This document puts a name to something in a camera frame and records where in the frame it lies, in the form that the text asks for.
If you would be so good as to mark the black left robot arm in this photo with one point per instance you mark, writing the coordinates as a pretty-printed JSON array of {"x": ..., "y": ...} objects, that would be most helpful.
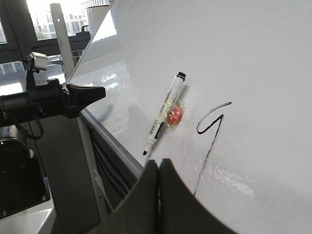
[{"x": 21, "y": 106}]

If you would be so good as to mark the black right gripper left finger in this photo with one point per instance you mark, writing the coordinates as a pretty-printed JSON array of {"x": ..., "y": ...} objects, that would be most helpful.
[{"x": 138, "y": 211}]

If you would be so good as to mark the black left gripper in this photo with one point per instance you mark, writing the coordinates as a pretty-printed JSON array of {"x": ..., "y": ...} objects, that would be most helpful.
[{"x": 54, "y": 99}]

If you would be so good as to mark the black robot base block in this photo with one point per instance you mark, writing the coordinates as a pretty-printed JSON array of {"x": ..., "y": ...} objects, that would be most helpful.
[{"x": 22, "y": 185}]

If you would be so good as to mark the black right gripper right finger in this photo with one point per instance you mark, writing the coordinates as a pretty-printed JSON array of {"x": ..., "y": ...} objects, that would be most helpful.
[{"x": 182, "y": 213}]

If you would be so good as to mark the white whiteboard with aluminium frame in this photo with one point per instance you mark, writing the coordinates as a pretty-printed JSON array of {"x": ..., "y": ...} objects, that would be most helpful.
[{"x": 240, "y": 131}]

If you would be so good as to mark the white marker with red magnet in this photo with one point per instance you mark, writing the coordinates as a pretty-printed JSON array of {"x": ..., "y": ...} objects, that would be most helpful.
[{"x": 164, "y": 111}]

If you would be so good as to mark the white whiteboard stand post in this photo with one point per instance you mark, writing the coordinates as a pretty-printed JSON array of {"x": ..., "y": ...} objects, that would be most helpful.
[{"x": 69, "y": 66}]

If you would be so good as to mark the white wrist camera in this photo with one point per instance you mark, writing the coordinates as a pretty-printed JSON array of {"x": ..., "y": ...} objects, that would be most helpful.
[{"x": 36, "y": 61}]

